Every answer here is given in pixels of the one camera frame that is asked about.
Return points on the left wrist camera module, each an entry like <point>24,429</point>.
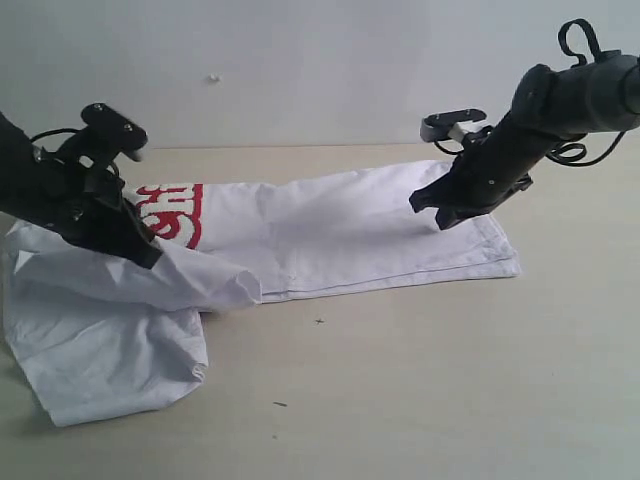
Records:
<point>116,130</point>

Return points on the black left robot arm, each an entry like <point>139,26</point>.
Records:
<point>82,146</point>

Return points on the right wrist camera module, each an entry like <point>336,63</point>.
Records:
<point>453,125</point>

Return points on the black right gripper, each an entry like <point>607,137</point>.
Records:
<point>491,173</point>

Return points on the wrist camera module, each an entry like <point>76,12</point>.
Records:
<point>116,130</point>
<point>453,125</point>

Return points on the white t-shirt red lettering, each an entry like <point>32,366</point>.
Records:
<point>98,337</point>

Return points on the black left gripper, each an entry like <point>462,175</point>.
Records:
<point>87,209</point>

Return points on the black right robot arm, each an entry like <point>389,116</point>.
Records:
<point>550,111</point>

